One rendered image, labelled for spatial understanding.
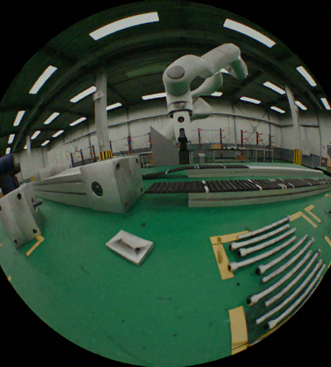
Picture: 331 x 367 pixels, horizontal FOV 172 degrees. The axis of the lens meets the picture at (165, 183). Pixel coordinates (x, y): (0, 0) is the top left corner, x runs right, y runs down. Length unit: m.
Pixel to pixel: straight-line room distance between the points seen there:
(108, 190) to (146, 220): 0.08
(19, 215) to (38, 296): 0.15
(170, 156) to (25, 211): 0.65
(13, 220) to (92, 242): 0.18
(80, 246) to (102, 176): 0.11
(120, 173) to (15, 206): 0.22
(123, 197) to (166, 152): 0.50
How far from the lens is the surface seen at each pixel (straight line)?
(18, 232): 0.28
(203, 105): 0.84
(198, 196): 0.18
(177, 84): 0.32
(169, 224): 0.15
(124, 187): 0.20
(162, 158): 0.65
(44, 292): 0.17
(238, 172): 0.41
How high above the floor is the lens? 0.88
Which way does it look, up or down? 18 degrees down
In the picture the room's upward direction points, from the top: 6 degrees counter-clockwise
